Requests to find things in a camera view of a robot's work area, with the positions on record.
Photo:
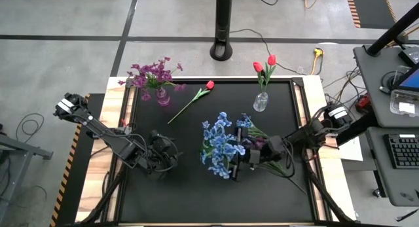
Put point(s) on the black desk device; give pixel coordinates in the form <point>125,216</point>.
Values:
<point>410,55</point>

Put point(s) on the black floor stand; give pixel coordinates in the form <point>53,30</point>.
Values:
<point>223,24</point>

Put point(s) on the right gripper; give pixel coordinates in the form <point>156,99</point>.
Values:
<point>253,156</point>

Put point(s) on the clear plastic box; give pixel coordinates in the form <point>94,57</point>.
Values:
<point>404,106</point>

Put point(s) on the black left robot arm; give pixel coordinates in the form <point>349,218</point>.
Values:
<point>98,129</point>

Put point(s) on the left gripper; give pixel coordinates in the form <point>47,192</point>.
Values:
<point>157,165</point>

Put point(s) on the tall black pole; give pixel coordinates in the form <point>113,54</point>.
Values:
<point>389,35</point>

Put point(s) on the pink glass vase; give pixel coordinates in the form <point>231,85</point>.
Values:
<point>162,97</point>

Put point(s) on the red device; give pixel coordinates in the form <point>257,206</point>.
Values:
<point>363,104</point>

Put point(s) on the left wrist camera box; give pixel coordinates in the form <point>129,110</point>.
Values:
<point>160,142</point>

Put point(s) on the purple artificial flower bunch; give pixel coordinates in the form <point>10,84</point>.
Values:
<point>154,73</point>
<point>258,143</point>

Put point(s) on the wooden table board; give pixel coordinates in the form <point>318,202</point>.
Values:
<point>343,187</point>

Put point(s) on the black caster wheel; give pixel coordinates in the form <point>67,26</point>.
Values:
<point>377,192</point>

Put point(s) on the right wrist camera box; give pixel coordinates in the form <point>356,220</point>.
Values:
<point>276,145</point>

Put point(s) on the clear glass vase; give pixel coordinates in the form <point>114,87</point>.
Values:
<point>261,102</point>

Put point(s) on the red artificial tulip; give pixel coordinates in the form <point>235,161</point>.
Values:
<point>271,59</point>
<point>258,67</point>
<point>210,85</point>

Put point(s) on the black mat with hazard stripes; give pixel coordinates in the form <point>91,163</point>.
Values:
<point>70,187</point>
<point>373,9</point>

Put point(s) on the grey metal furniture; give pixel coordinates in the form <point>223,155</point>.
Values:
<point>19,146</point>

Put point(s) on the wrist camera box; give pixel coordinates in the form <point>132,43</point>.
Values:
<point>276,145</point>
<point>160,142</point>

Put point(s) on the black keyboard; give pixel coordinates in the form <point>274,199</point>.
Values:
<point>402,151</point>

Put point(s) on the black round stand base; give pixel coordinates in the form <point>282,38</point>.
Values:
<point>389,80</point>

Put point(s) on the white paper sheet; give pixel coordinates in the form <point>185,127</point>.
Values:
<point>352,151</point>

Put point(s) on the monitor with blue screen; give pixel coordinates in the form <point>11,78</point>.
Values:
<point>413,81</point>

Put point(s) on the grey desk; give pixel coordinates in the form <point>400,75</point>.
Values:
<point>393,187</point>
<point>370,89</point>

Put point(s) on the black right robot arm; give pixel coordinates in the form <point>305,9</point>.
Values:
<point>314,132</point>

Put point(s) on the black flat object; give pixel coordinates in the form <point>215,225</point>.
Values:
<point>409,214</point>

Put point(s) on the blue artificial flower bunch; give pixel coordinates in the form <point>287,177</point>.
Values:
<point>245,122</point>
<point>219,145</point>

